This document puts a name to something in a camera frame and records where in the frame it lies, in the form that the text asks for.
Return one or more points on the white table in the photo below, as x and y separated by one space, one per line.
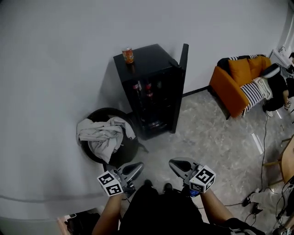
281 57

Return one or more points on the black power adapter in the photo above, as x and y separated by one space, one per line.
256 209

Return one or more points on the red label bottle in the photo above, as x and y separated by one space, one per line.
149 88

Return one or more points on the grey cloth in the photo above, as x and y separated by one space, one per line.
103 136

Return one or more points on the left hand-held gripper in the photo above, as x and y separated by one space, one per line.
110 185

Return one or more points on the person's left forearm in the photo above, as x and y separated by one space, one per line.
108 213

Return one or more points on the large orange cushion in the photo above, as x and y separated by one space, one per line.
240 72

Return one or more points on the white knitted cloth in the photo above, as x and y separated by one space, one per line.
264 88

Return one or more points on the orange sofa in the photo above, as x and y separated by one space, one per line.
226 91

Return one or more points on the person's right black shoe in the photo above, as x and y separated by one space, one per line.
168 187

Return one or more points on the person's black shoe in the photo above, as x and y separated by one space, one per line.
168 187
148 183

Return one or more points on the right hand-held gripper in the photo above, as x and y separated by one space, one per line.
202 178

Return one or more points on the person's right forearm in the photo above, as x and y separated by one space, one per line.
216 206

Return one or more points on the dark bag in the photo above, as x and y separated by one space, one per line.
80 223

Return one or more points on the small orange cushion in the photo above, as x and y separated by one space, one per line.
258 66

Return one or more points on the person's left black shoe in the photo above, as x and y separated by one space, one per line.
148 183

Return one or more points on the orange drink can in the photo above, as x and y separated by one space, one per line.
128 55

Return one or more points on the black fridge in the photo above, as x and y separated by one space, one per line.
147 68

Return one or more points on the black round basket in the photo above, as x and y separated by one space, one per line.
125 151

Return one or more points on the person's black trousers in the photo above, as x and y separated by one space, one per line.
160 213

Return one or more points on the wooden chair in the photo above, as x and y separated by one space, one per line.
288 160

